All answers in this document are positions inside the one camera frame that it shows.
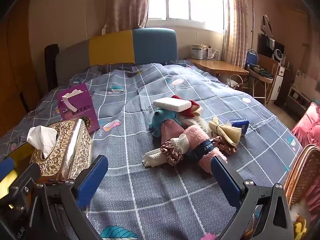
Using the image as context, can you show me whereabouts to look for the white small cabinet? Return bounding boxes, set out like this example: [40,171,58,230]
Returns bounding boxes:
[271,66,285,100]

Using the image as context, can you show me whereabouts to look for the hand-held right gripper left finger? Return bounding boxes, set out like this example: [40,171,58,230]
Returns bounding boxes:
[32,155,109,240]

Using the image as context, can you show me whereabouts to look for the ornate gold tissue box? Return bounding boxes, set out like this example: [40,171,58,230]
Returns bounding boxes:
[30,118,93,183]

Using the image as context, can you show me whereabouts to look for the grey checked quilt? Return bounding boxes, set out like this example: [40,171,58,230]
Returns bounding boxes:
[0,59,304,240]

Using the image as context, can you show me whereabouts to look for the pink fuzzy sock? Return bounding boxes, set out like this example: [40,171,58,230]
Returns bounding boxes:
[184,125,228,174]

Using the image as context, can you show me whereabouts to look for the blue tissue packet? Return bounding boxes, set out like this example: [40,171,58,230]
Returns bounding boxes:
[229,119,250,137]

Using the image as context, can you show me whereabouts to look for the blue teddy bear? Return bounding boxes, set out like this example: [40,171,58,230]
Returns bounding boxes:
[149,110,185,144]

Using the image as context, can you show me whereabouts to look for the cream knotted cloth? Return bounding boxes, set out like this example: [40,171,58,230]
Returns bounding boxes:
[208,116,242,147]

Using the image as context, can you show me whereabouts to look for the pink ruffled bedding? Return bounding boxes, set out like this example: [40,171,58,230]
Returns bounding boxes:
[291,102,320,155]

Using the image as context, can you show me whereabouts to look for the grey yellow blue headboard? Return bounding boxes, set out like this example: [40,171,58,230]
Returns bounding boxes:
[55,28,178,85]

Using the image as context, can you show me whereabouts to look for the wicker basket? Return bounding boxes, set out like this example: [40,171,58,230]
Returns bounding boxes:
[284,144,320,240]

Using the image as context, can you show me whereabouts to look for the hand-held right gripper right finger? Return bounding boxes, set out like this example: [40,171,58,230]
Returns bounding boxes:
[211,156,294,240]

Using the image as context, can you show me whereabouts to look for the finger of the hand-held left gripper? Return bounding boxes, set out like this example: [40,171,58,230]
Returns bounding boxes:
[0,158,42,200]

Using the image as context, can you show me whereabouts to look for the wooden wardrobe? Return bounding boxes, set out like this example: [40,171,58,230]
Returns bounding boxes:
[0,0,48,140]

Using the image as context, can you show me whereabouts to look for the pink satin scrunchie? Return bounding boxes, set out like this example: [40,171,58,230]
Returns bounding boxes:
[160,141,184,165]

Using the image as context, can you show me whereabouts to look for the white round basket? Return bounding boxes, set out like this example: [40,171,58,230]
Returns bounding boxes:
[229,74,244,89]

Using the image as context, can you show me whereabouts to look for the window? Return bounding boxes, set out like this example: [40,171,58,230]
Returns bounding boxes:
[147,0,225,34]

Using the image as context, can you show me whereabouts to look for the white printed cloth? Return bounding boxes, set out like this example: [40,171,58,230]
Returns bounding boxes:
[180,116,213,135]

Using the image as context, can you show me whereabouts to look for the white sock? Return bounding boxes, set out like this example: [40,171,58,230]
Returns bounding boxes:
[142,134,195,168]

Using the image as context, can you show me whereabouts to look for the black monitor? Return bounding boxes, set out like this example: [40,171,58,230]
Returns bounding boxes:
[257,34,285,58]

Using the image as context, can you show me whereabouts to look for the wooden desk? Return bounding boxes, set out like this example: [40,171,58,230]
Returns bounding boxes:
[186,58,250,77]

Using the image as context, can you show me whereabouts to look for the pink striped curtain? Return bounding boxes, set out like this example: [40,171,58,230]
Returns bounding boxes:
[221,0,255,68]

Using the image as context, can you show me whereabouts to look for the clear jars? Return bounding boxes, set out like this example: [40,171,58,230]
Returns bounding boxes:
[203,46,222,61]

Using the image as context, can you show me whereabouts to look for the white canister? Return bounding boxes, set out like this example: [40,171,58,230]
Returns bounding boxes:
[191,44,203,60]

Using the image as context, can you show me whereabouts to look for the pink patterned curtain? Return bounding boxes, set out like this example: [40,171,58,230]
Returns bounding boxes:
[101,0,150,34]

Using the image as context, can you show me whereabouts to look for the white tissue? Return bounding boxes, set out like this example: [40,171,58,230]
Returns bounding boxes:
[26,126,57,158]

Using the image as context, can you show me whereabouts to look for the purple cardboard box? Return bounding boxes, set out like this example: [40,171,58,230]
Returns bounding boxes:
[57,84,100,133]

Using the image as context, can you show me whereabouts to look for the blue chair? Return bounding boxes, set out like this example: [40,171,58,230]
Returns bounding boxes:
[245,49,274,105]

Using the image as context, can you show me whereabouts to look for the red sock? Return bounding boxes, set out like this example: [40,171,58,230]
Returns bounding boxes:
[171,95,202,117]

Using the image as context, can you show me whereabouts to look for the white sponge block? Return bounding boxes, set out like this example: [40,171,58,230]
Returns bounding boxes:
[153,97,192,112]

